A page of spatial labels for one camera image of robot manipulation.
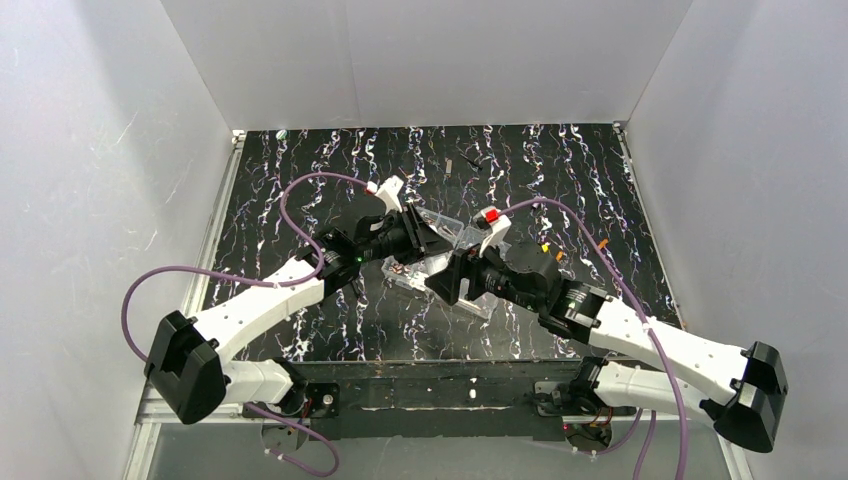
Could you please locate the clear plastic parts box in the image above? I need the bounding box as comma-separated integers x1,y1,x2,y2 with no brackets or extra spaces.
381,207,500,321

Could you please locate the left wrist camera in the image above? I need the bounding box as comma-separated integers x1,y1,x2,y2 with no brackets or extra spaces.
365,176,404,213

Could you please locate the purple cable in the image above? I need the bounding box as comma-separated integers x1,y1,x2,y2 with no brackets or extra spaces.
121,172,372,478
500,197,690,480

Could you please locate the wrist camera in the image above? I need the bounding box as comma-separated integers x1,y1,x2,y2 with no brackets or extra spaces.
473,206,511,258
365,176,404,213

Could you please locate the aluminium frame rail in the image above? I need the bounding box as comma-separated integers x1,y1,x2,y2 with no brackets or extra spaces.
132,132,246,425

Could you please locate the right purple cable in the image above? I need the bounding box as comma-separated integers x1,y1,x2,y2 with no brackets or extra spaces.
500,197,690,480

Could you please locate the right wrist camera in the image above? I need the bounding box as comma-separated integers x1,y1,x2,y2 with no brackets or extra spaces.
473,206,511,258

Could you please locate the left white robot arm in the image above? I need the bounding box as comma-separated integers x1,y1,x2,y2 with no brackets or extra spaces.
144,204,454,425

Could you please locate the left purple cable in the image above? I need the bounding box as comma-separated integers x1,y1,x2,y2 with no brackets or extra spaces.
121,172,372,478

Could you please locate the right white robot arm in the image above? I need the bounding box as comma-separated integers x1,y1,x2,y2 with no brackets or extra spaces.
425,243,789,453

